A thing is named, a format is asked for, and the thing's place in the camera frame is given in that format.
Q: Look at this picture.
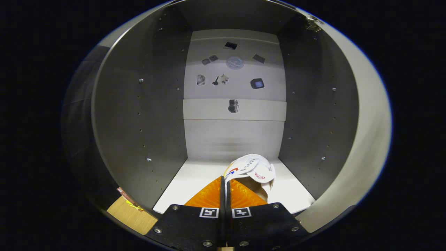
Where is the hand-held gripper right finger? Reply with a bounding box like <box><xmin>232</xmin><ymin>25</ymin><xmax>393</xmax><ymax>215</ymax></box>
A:
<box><xmin>226</xmin><ymin>178</ymin><xmax>309</xmax><ymax>251</ymax></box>

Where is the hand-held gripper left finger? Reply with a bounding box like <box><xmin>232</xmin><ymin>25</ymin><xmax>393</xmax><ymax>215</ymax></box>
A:
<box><xmin>146</xmin><ymin>176</ymin><xmax>226</xmax><ymax>251</ymax></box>

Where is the white shoe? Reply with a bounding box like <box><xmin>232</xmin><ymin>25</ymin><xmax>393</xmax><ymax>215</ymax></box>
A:
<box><xmin>223</xmin><ymin>154</ymin><xmax>276</xmax><ymax>204</ymax></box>

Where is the grey shoe cabinet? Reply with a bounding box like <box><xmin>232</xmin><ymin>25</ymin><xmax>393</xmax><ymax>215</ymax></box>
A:
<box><xmin>91</xmin><ymin>0</ymin><xmax>359</xmax><ymax>215</ymax></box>

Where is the brown book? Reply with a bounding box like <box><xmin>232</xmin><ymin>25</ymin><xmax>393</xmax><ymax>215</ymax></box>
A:
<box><xmin>117</xmin><ymin>187</ymin><xmax>137</xmax><ymax>207</ymax></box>

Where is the black backdrop cloth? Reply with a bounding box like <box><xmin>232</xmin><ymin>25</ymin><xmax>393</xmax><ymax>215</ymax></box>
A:
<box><xmin>63</xmin><ymin>45</ymin><xmax>105</xmax><ymax>206</ymax></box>

